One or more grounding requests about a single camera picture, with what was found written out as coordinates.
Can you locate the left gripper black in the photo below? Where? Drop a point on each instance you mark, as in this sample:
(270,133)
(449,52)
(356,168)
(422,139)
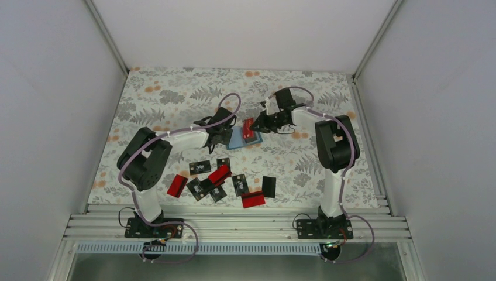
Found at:
(226,140)

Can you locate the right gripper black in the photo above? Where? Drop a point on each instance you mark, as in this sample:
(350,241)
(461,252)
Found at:
(261,122)

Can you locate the teal leather card holder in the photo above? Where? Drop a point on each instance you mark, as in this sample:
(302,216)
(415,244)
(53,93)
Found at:
(237,141)

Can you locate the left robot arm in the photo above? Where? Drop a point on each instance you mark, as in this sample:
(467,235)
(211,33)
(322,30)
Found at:
(142,163)

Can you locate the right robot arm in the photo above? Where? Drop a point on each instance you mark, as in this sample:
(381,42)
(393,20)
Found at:
(336,145)

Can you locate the small black card top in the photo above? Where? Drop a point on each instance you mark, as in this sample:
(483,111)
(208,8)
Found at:
(223,162)

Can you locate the small black card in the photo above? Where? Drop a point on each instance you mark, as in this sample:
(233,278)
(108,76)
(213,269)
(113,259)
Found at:
(240,184)
(223,162)
(218,193)

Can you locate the red black card centre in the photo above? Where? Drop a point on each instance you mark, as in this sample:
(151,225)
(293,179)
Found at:
(218,177)

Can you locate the black vip card upper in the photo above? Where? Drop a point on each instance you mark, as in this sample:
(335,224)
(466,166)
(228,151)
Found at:
(200,167)

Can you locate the small black card middle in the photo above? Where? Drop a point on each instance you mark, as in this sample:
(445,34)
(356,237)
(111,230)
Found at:
(240,184)

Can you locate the black card lower left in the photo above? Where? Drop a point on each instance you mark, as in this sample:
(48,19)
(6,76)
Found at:
(199,189)

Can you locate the black card far right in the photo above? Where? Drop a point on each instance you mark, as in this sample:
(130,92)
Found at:
(269,186)

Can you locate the small black card bottom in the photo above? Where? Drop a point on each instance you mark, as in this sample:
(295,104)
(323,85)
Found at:
(218,193)

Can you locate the floral table mat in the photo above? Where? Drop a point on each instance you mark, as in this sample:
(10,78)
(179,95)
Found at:
(165,99)

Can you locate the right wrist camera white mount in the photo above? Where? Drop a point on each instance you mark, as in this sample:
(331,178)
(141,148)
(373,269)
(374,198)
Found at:
(269,106)

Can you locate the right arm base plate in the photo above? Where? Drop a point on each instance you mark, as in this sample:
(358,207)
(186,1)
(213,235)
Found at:
(308,229)

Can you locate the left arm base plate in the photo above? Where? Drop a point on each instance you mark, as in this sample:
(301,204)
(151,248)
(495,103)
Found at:
(136,228)

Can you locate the perforated cable duct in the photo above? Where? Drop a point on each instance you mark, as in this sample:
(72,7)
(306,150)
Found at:
(207,248)

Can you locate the aluminium rail base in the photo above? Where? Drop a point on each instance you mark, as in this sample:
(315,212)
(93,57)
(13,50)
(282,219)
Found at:
(236,224)

